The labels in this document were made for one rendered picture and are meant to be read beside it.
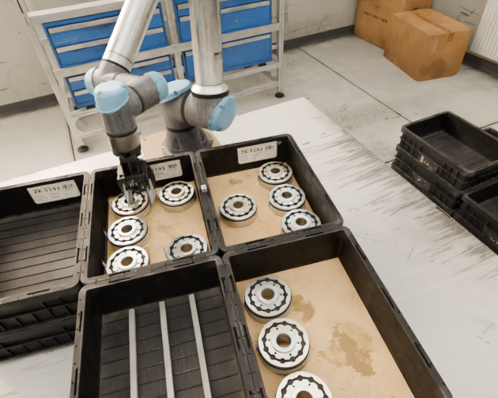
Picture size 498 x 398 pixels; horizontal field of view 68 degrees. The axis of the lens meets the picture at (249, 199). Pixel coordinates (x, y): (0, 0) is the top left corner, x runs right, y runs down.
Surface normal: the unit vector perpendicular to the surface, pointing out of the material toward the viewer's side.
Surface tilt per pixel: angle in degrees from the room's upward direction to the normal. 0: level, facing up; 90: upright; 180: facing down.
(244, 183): 0
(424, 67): 90
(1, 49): 90
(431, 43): 89
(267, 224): 0
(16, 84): 90
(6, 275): 0
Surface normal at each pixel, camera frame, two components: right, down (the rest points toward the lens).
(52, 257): -0.05, -0.73
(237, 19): 0.42, 0.61
